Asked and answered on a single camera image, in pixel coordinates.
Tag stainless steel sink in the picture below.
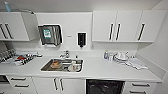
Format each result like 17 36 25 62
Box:
40 58 85 73

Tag white dish cloth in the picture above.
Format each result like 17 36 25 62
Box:
127 57 150 71

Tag chrome faucet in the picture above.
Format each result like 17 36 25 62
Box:
59 50 71 60

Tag white wall cabinet black handles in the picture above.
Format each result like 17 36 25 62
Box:
91 9 167 43

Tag pale blue bottle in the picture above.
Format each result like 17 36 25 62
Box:
4 1 12 13

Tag stainless steel dishwasher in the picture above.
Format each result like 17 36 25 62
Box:
85 78 126 94

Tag white drawer unit wide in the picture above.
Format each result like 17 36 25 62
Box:
0 75 38 94

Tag black soap dispenser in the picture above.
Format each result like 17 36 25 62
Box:
77 31 88 49

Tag orange bowl in sink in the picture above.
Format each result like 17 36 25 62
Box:
50 59 63 70

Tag white stacked dishes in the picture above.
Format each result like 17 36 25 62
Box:
113 50 131 64

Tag grey paper towel dispenser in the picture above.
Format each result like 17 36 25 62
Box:
37 23 64 48

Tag small clear bottle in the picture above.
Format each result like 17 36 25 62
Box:
108 52 114 62

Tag blue white soap bottle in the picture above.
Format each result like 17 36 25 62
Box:
103 49 110 61

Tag dish drying rack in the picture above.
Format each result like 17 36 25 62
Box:
0 48 43 67

